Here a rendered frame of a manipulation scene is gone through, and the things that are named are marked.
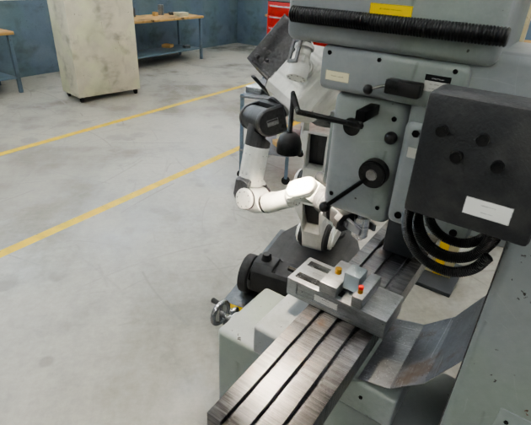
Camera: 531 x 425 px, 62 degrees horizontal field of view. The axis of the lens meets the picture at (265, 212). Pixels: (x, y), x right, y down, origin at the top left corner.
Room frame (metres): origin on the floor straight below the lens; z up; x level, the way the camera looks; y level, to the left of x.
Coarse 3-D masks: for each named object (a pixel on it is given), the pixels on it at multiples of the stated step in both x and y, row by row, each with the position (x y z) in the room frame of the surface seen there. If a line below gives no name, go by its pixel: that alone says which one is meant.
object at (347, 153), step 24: (360, 96) 1.05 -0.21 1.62; (384, 120) 1.00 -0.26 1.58; (408, 120) 0.99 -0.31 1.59; (336, 144) 1.06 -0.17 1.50; (360, 144) 1.03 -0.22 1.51; (384, 144) 1.00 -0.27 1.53; (336, 168) 1.06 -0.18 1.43; (336, 192) 1.05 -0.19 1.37; (360, 192) 1.02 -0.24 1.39; (384, 192) 0.98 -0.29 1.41; (384, 216) 0.98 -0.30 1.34
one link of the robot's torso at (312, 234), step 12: (300, 204) 1.82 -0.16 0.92; (312, 204) 1.80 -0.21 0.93; (300, 216) 1.83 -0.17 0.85; (312, 216) 1.87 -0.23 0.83; (300, 228) 1.93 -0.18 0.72; (312, 228) 1.88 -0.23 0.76; (324, 228) 1.89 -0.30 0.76; (300, 240) 1.90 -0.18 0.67; (312, 240) 1.87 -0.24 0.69; (324, 240) 1.86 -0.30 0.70
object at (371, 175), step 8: (368, 160) 0.99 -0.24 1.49; (376, 160) 0.98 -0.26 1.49; (360, 168) 1.00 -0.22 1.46; (368, 168) 0.98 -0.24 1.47; (376, 168) 0.97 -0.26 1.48; (384, 168) 0.97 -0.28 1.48; (360, 176) 0.99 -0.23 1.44; (368, 176) 0.97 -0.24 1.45; (376, 176) 0.97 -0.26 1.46; (384, 176) 0.96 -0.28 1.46; (360, 184) 0.99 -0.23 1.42; (368, 184) 0.98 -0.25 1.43; (376, 184) 0.97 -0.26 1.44; (344, 192) 1.01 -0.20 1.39; (336, 200) 1.02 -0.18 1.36; (320, 208) 1.03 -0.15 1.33; (328, 208) 1.03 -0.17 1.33
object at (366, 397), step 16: (288, 304) 1.22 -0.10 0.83; (304, 304) 1.23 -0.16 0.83; (272, 320) 1.14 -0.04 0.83; (288, 320) 1.14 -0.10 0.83; (256, 336) 1.10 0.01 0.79; (272, 336) 1.07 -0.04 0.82; (352, 384) 0.90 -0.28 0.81; (368, 384) 0.89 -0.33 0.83; (352, 400) 0.90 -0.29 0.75; (368, 400) 0.87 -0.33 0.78; (384, 400) 0.85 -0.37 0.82; (400, 400) 0.88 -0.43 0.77; (368, 416) 0.87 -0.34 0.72; (384, 416) 0.84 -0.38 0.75
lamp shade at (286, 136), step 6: (282, 132) 1.22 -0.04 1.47; (288, 132) 1.20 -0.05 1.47; (294, 132) 1.21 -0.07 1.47; (282, 138) 1.19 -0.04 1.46; (288, 138) 1.18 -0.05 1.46; (294, 138) 1.19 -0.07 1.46; (300, 138) 1.21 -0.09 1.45; (276, 144) 1.21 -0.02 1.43; (282, 144) 1.18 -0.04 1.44; (288, 144) 1.18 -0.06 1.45; (294, 144) 1.18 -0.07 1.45; (300, 144) 1.20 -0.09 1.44; (276, 150) 1.20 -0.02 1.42; (282, 150) 1.18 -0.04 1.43; (288, 150) 1.18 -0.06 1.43; (294, 150) 1.18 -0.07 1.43; (300, 150) 1.20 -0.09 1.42; (288, 156) 1.18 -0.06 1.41; (294, 156) 1.18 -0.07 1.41
